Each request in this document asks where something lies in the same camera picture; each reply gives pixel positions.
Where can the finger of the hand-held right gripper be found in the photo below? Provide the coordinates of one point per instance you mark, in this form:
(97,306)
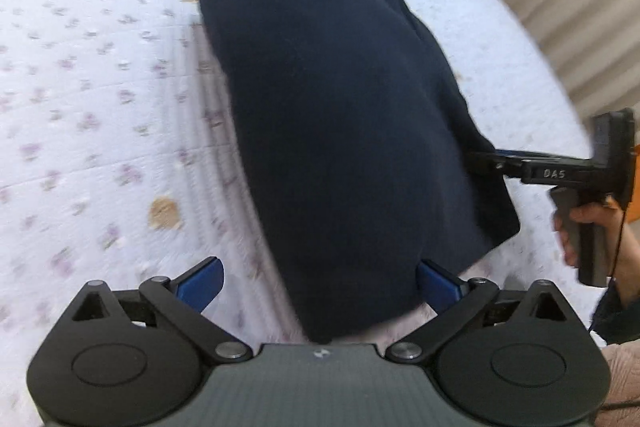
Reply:
(495,163)

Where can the person's right forearm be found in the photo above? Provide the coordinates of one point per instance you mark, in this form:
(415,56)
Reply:
(620,312)

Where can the person's right hand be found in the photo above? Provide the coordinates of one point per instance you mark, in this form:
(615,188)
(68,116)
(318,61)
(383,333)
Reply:
(565,239)

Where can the floral white bed sheet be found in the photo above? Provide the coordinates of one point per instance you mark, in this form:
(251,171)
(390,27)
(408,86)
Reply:
(100,82)

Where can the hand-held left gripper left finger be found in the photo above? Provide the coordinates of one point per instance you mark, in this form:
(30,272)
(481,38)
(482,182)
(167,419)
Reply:
(202,283)

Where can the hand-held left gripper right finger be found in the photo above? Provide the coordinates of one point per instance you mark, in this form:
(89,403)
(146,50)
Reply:
(438,288)

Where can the beige pleated curtain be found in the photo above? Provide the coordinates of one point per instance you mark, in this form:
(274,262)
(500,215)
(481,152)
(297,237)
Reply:
(575,32)

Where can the person's pink knit clothing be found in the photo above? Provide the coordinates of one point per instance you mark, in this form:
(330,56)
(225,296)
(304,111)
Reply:
(622,382)

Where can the navy white-striped zip hoodie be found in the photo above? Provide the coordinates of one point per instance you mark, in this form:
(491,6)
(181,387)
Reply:
(325,107)

